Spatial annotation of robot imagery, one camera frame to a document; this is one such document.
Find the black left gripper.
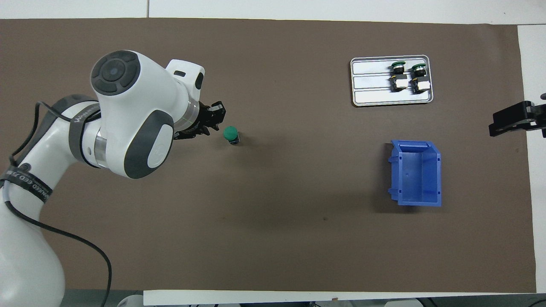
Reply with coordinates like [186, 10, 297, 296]
[175, 101, 227, 139]

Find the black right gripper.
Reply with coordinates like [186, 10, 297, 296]
[489, 101, 546, 138]

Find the green push button switch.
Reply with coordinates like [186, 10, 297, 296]
[389, 61, 409, 92]
[409, 63, 430, 94]
[223, 126, 241, 145]

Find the blue plastic bin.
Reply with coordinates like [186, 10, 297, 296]
[387, 140, 443, 207]

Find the brown paper mat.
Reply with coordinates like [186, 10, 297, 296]
[0, 18, 537, 294]

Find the grey metal tray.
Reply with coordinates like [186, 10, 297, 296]
[350, 55, 434, 107]

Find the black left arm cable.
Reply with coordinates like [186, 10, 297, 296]
[4, 101, 112, 307]

